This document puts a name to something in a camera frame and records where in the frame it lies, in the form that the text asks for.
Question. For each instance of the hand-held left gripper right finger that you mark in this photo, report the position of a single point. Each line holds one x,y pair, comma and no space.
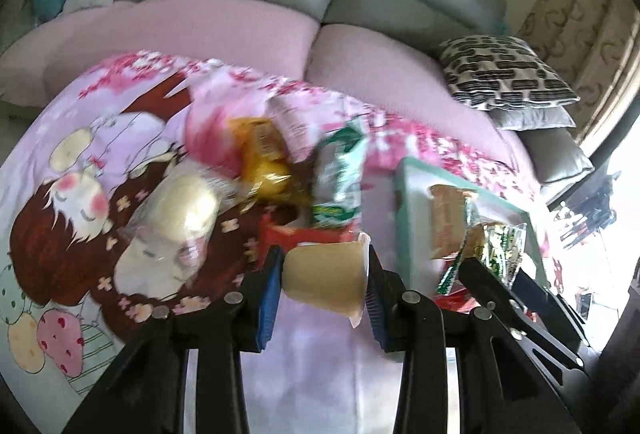
377,309

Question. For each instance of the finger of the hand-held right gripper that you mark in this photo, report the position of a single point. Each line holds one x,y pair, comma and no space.
500,299
537,296

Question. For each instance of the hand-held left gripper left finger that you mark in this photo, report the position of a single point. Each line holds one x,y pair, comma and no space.
267,299

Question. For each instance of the green burger print packet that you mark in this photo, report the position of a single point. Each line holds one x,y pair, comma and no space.
497,246

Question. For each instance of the narrow green snack packet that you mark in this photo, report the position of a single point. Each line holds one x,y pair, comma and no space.
452,274

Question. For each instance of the cream pudding cup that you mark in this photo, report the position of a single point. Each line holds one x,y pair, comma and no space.
325,279

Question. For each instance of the teal rimmed white box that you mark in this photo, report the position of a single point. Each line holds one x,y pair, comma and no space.
415,234

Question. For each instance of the green biscuit packet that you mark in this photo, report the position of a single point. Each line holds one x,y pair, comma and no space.
337,184

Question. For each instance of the pink wafer packet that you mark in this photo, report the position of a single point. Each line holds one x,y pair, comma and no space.
295,124

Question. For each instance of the red snack packet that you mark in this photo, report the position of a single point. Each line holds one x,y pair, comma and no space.
452,302

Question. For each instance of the red packet white label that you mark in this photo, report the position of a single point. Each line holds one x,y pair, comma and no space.
280,234

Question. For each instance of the clear brown cake packet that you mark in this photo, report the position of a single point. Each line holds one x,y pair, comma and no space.
450,219

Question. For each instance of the black metal rack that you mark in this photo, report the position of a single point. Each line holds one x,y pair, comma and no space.
585,209

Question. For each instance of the cream bun clear packet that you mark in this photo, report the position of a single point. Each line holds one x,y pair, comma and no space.
150,261
185,204

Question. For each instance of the yellow bread packet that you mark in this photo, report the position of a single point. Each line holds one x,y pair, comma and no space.
260,154

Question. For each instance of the dark grey pillow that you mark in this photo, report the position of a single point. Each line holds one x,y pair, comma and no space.
535,118

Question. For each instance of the pink printed blanket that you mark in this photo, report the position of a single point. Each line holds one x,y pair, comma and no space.
60,224

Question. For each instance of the black white patterned pillow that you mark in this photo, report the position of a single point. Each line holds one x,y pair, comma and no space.
505,74

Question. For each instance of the pink sofa cover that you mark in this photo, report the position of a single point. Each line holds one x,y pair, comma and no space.
200,29

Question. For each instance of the beige patterned curtain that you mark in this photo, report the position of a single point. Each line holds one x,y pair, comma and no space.
575,4

